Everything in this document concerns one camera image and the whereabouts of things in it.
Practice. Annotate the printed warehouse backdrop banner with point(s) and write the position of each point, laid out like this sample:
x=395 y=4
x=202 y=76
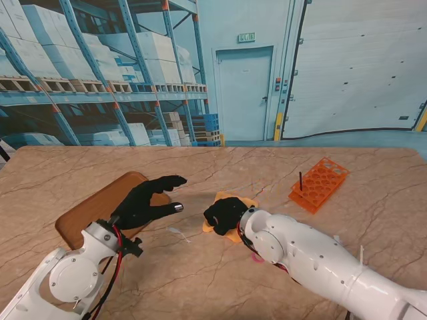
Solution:
x=213 y=66

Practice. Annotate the pink rubber band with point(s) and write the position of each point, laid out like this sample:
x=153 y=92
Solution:
x=256 y=258

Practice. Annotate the orange test tube rack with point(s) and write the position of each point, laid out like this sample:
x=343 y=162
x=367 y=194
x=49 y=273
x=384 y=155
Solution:
x=320 y=186

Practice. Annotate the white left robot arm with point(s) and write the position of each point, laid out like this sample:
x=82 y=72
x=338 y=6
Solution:
x=66 y=276

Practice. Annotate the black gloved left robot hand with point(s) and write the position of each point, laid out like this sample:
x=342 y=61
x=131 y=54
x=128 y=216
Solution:
x=140 y=206

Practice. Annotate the small white paper scrap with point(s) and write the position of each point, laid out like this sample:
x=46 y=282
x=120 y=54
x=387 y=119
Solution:
x=337 y=238

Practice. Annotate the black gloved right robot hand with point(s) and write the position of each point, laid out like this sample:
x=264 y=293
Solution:
x=227 y=213

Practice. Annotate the yellow cloth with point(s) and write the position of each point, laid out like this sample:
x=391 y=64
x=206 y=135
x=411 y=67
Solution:
x=251 y=202

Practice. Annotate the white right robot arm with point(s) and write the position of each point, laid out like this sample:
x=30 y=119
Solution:
x=317 y=263

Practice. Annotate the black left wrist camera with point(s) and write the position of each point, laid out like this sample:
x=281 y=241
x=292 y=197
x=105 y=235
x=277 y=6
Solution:
x=133 y=247

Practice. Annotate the brown wooden tray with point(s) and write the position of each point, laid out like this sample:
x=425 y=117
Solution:
x=100 y=206

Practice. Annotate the dark purple glass rod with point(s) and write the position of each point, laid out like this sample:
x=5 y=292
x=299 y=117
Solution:
x=300 y=181

